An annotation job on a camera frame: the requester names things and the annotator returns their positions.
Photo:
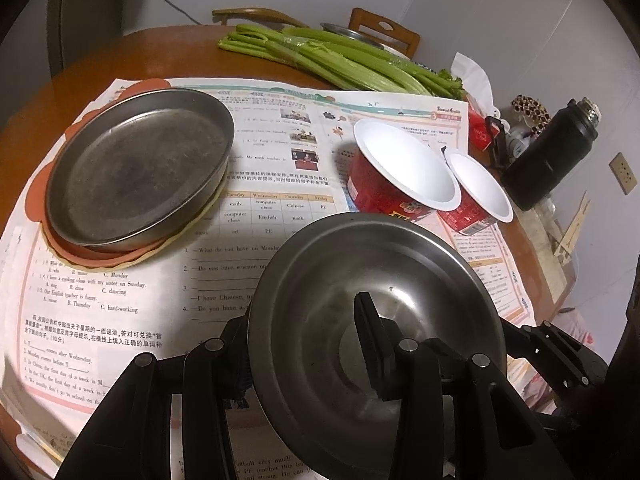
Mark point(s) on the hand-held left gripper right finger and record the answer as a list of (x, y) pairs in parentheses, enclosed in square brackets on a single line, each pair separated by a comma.
[(371, 340)]

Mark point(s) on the celery bunch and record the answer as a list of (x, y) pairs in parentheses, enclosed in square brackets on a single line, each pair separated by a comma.
[(350, 60)]

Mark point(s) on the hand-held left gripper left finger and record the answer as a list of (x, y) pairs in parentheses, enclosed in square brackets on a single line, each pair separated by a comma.
[(215, 375)]

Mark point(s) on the wall socket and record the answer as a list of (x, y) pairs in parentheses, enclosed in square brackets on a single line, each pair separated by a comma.
[(622, 172)]

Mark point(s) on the large steel bowl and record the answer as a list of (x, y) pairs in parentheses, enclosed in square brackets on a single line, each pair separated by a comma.
[(325, 280)]

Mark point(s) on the wooden slat stand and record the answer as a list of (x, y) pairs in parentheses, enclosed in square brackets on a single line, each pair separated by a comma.
[(570, 232)]

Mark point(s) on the printed newspaper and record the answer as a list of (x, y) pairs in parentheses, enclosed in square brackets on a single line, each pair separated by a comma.
[(150, 310)]

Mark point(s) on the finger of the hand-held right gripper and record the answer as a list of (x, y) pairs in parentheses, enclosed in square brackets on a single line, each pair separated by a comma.
[(555, 350)]

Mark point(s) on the brown dotted bundle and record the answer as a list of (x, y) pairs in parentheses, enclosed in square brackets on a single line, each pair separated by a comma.
[(530, 107)]

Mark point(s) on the yellow plastic plate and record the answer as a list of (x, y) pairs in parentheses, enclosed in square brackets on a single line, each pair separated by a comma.
[(200, 216)]

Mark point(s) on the red tissue packet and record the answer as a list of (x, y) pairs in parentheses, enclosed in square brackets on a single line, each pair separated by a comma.
[(480, 132)]

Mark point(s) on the large red paper bowl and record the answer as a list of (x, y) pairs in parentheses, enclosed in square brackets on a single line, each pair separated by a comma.
[(400, 160)]

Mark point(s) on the white ceramic cup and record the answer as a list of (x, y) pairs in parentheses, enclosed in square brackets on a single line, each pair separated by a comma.
[(517, 142)]

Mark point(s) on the shallow steel plate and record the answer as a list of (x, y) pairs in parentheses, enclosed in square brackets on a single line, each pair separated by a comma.
[(135, 170)]

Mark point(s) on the orange plastic plate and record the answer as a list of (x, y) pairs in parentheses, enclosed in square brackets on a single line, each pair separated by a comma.
[(42, 195)]

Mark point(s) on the small red paper bowl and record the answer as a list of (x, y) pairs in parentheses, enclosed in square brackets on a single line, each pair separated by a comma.
[(480, 185)]

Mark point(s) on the grey refrigerator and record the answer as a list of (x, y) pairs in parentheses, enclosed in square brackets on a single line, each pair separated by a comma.
[(95, 5)]

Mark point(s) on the small steel bowl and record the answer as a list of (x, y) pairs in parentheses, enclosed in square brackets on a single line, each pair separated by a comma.
[(350, 34)]

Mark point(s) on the wooden chair with cutout back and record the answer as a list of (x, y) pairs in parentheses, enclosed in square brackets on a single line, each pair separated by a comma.
[(360, 22)]

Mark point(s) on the black thermos bottle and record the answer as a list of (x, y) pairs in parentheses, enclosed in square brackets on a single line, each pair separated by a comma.
[(545, 160)]

